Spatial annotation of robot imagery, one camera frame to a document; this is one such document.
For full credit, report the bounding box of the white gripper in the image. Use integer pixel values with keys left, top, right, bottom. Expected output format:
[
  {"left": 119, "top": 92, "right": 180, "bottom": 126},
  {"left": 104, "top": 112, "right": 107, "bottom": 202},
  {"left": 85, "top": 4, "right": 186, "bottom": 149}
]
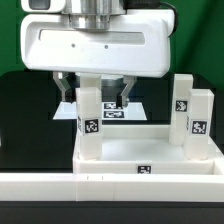
[{"left": 20, "top": 9, "right": 174, "bottom": 108}]

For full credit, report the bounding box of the white desk top tray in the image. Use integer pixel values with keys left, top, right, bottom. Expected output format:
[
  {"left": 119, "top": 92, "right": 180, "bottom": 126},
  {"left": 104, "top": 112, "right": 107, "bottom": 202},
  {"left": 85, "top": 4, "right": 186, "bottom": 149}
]
[{"left": 73, "top": 125, "right": 224, "bottom": 175}]

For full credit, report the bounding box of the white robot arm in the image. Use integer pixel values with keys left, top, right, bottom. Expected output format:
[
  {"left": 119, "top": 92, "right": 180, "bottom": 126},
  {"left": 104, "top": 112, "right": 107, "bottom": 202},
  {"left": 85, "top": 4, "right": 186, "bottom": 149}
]
[{"left": 20, "top": 0, "right": 178, "bottom": 107}]

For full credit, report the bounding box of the marker tag sheet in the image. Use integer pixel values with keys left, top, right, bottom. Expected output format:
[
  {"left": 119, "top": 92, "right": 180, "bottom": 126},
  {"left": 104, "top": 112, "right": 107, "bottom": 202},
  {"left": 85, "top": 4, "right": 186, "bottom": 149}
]
[{"left": 53, "top": 102, "right": 146, "bottom": 121}]

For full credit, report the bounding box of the white L-shaped fence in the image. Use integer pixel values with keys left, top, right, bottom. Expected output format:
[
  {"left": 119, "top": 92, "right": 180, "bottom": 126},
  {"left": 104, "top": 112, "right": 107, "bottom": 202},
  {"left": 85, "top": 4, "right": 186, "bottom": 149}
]
[{"left": 0, "top": 167, "right": 224, "bottom": 202}]

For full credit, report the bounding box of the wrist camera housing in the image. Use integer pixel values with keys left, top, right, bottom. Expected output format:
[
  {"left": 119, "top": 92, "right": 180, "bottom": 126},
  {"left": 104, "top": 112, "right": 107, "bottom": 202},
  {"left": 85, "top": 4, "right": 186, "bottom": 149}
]
[{"left": 21, "top": 0, "right": 70, "bottom": 13}]

